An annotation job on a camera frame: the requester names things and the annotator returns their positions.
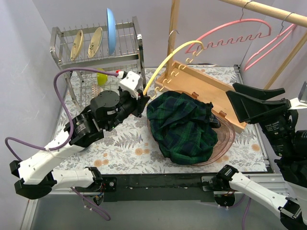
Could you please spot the cream plate left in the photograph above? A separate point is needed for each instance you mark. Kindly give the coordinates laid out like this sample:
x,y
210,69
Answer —
x,y
77,45

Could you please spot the yellow-green bowl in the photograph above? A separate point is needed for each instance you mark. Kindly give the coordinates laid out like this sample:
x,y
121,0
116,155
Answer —
x,y
101,79

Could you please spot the blue plate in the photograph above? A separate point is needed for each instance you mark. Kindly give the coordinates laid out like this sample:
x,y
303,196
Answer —
x,y
111,30

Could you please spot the pink wavy hanger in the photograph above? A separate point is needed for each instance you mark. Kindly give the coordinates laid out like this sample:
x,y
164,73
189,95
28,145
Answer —
x,y
244,29

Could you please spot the wooden clothes rack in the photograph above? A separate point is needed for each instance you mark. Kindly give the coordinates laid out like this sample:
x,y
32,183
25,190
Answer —
x,y
179,77

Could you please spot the pink transparent tray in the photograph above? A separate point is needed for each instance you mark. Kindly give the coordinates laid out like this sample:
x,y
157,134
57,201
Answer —
x,y
223,143

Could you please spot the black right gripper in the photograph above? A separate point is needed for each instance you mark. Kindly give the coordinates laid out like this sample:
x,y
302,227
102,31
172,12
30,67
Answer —
x,y
285,110

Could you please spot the navy cream plaid skirt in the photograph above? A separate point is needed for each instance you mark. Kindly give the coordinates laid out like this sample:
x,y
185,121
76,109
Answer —
x,y
213,121

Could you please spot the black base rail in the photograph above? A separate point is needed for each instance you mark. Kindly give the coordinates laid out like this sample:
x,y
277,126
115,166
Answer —
x,y
152,187

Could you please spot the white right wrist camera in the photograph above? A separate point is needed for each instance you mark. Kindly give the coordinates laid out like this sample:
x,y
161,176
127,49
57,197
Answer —
x,y
300,102

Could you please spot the cream plate right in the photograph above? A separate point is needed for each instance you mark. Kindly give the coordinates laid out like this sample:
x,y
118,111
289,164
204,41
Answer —
x,y
95,42

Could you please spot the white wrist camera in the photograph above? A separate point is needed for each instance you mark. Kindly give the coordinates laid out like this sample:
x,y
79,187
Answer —
x,y
131,82
300,102

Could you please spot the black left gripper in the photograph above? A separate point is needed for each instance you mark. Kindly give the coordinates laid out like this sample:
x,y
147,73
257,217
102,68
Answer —
x,y
139,105

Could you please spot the green tartan skirt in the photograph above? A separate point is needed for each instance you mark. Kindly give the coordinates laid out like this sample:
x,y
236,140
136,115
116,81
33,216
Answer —
x,y
182,127

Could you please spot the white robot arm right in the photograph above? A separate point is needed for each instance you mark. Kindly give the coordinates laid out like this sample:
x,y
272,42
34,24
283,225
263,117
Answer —
x,y
292,164

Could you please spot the steel dish rack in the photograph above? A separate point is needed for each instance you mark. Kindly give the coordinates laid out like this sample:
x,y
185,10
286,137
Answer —
x,y
128,56

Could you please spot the floral table mat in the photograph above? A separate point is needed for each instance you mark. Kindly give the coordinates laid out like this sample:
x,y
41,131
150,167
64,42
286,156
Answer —
x,y
130,148

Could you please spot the patterned cup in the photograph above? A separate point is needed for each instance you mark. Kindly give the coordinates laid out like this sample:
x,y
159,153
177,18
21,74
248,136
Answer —
x,y
96,89

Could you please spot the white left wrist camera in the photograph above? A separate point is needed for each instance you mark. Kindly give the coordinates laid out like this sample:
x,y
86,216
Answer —
x,y
131,82

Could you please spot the cream plate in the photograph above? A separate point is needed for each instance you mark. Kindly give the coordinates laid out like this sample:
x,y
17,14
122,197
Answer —
x,y
77,45
95,42

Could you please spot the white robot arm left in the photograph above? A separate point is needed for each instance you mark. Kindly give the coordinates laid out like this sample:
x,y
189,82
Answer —
x,y
38,175

